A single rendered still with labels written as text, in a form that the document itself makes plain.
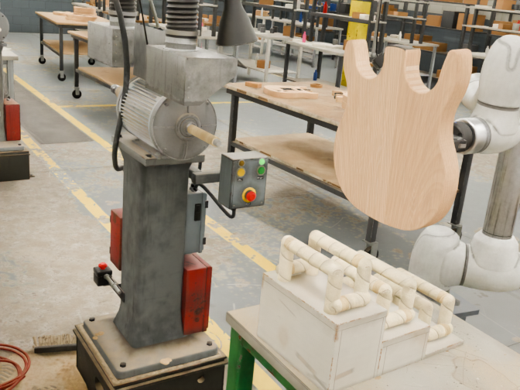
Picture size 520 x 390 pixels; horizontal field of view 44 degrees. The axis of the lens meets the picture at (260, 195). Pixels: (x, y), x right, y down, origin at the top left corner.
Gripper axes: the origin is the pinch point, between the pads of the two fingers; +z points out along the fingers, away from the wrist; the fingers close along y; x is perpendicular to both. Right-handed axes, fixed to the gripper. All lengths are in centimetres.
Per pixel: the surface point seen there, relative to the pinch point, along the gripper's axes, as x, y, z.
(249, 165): -35, 94, -24
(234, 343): -58, 24, 25
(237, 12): 22, 79, -5
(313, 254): -22.4, -1.3, 24.1
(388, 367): -49, -13, 8
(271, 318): -43, 9, 26
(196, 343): -114, 104, -11
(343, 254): -23.3, -2.8, 16.4
